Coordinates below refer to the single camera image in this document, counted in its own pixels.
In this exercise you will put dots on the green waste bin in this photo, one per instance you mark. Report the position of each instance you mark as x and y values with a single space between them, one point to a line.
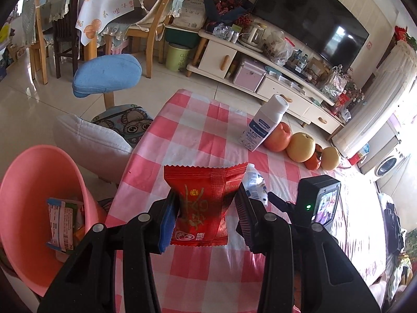
177 57

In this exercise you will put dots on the black television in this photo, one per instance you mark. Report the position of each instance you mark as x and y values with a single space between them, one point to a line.
309 16

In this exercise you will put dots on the white pillow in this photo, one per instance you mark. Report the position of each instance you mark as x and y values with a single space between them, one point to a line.
88 143

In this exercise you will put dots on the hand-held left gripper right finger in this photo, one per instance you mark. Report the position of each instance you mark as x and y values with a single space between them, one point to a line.
244 218

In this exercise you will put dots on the red plastic package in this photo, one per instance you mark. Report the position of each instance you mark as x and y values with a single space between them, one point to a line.
342 101

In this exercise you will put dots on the pink storage box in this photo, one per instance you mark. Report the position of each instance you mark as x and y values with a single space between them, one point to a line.
249 73

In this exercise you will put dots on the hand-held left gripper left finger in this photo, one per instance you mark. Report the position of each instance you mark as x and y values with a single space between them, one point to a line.
167 225

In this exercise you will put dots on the dark clothes pile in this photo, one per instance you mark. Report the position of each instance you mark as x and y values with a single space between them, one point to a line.
392 221

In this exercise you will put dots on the dark wrapped flower bouquet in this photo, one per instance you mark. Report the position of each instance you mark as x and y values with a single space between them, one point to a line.
224 1

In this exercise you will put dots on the small white yogurt bottle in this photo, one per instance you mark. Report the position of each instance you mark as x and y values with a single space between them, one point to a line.
255 184

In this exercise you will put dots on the light wooden chair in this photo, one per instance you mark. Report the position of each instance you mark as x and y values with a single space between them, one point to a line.
153 39
40 55

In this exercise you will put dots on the dark wooden chair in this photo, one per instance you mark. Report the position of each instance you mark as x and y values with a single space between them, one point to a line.
65 39

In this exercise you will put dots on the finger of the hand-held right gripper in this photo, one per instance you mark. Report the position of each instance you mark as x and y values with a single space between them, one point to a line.
283 207

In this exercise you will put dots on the white cardboard box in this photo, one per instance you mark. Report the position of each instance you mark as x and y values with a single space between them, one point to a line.
190 11

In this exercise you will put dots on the white washing machine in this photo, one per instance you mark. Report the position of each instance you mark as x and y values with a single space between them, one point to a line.
387 164

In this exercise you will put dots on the clear plastic bag of goods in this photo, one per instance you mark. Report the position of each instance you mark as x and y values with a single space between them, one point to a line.
277 49

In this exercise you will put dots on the white orange-print tablecloth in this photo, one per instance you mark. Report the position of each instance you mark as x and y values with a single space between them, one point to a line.
107 9

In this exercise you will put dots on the blue red plastic bag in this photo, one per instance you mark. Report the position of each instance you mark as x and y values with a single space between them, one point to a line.
358 155

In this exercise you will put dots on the bear print seat cushion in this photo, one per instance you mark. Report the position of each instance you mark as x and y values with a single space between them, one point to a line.
130 125

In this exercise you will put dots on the shiny wrapped jars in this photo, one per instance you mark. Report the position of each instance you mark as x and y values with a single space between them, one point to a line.
226 32

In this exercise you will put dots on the yellow pear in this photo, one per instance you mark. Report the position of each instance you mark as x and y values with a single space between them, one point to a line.
330 158
301 146

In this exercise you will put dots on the printed plastic bag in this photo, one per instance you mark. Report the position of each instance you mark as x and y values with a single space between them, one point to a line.
332 84

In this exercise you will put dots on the glass electric kettle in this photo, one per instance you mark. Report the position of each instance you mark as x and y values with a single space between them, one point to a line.
255 36

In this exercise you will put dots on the red apple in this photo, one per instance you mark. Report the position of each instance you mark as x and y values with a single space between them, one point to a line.
280 138

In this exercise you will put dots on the orange tangerine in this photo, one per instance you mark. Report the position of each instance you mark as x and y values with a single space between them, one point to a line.
318 148

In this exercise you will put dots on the small orange persimmon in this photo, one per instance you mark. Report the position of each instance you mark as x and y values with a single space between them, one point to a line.
312 163

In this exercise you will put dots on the bright red snack packet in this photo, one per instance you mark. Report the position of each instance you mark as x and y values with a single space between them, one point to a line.
202 202

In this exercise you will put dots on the red checked tablecloth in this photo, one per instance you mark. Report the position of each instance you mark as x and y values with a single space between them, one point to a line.
195 130

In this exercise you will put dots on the dark green crate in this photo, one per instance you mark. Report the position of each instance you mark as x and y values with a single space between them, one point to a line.
182 36

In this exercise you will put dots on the dried flower bunch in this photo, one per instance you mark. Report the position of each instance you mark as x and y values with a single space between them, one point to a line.
353 86

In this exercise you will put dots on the blue white barcode packet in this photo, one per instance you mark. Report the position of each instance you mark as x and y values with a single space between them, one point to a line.
60 225

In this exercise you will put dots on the cream television cabinet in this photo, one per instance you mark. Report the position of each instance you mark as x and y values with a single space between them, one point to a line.
215 58

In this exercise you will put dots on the tall white milk bottle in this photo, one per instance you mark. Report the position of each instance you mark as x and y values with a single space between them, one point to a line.
260 127

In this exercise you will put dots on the cream cloth bag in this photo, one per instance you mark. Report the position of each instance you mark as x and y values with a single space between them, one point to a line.
146 16

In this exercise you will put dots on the pink plastic bin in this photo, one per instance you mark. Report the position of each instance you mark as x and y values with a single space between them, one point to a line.
42 182

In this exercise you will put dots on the white curtain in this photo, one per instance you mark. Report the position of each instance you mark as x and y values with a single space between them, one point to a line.
374 104

